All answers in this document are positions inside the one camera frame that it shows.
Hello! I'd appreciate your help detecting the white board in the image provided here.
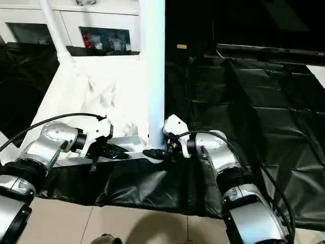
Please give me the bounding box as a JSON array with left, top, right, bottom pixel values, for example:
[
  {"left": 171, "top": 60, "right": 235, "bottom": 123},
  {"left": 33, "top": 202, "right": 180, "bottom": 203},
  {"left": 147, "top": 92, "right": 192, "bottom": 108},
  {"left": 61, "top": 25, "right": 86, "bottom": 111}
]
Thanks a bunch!
[{"left": 306, "top": 65, "right": 325, "bottom": 89}]

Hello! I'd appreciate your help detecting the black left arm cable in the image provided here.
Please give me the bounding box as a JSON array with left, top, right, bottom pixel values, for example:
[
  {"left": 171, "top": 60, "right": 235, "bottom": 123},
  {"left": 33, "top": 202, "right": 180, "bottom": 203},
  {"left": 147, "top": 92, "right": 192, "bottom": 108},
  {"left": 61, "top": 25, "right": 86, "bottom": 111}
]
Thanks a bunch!
[{"left": 0, "top": 113, "right": 107, "bottom": 153}]

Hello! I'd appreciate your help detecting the black metal rail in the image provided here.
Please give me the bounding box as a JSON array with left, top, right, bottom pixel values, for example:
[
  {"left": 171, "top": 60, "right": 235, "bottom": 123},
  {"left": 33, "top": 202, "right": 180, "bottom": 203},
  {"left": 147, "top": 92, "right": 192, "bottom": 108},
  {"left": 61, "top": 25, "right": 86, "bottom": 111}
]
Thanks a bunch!
[{"left": 217, "top": 43, "right": 325, "bottom": 64}]

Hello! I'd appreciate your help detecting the white glass-door cabinet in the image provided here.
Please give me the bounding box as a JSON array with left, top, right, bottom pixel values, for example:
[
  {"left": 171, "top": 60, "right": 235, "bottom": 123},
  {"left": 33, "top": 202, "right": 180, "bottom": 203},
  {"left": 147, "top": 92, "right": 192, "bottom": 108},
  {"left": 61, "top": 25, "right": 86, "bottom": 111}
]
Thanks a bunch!
[{"left": 0, "top": 0, "right": 142, "bottom": 55}]

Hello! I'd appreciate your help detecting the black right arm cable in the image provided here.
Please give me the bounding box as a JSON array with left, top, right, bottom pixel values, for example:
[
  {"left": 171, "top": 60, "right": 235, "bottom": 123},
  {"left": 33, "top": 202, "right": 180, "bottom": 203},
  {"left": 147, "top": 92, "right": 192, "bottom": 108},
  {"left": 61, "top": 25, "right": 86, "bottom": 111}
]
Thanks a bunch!
[{"left": 177, "top": 130, "right": 297, "bottom": 237}]

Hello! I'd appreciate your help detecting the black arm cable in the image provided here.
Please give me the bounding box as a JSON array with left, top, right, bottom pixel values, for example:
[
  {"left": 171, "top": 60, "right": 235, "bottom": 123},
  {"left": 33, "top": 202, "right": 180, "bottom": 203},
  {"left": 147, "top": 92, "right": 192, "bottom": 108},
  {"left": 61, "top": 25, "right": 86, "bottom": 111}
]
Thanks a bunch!
[
  {"left": 177, "top": 130, "right": 297, "bottom": 237},
  {"left": 0, "top": 113, "right": 107, "bottom": 153}
]

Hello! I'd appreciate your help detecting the white plastic table leg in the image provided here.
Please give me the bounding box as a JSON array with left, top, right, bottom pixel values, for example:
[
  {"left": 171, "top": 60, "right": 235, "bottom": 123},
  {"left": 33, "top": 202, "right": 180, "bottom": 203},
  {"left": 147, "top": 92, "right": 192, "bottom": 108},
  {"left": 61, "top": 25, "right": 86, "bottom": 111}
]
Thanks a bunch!
[
  {"left": 39, "top": 0, "right": 74, "bottom": 64},
  {"left": 139, "top": 0, "right": 167, "bottom": 150}
]

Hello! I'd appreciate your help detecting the black plastic mat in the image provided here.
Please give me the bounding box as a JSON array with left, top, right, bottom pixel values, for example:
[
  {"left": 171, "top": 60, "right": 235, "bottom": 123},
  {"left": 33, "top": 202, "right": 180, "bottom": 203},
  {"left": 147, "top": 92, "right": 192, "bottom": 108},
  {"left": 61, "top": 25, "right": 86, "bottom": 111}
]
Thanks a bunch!
[{"left": 0, "top": 42, "right": 325, "bottom": 231}]

